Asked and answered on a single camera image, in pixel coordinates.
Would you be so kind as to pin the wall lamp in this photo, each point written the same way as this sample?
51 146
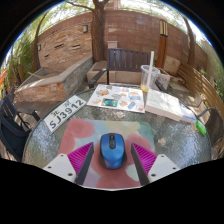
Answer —
85 28
39 47

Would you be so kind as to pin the beige stone slab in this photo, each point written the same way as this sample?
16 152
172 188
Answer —
172 65

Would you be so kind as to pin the green marker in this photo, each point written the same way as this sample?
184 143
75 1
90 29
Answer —
201 127

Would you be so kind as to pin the colourful sticker sheet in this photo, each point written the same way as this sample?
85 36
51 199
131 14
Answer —
116 98

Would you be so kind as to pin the white book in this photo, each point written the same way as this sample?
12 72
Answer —
163 105

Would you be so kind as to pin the wooden garden lamp post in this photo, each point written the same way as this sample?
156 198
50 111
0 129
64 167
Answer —
162 46

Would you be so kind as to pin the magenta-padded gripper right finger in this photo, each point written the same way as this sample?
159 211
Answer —
145 157

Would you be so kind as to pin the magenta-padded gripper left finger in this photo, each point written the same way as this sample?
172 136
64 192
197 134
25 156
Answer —
80 157

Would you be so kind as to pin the floral mouse pad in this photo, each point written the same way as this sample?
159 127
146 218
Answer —
80 131

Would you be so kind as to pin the black slatted chair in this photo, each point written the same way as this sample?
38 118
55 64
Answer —
11 133

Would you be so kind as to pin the stone raised garden bed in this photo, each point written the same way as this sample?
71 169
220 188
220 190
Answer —
46 86

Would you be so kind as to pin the wooden slat fence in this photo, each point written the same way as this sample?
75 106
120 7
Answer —
200 86

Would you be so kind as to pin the dark wooden armchair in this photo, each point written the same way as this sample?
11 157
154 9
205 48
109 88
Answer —
128 60

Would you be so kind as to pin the grey planter box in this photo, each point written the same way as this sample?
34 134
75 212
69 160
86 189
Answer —
164 80

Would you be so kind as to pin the white blue booklet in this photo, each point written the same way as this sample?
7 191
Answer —
188 115

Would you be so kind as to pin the blue computer mouse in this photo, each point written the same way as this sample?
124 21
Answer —
112 153

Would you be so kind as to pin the low concrete platform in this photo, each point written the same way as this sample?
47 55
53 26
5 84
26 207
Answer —
98 70

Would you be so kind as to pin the large tree trunk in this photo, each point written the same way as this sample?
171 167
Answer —
98 36

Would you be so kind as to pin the white licence plate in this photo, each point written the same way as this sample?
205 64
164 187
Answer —
65 114

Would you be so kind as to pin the beige wall utility box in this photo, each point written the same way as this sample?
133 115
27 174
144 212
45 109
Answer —
112 44

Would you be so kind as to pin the clear plastic cup with straw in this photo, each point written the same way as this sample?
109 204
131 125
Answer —
146 78

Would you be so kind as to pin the thin tree trunk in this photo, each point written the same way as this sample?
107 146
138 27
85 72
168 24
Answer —
191 46

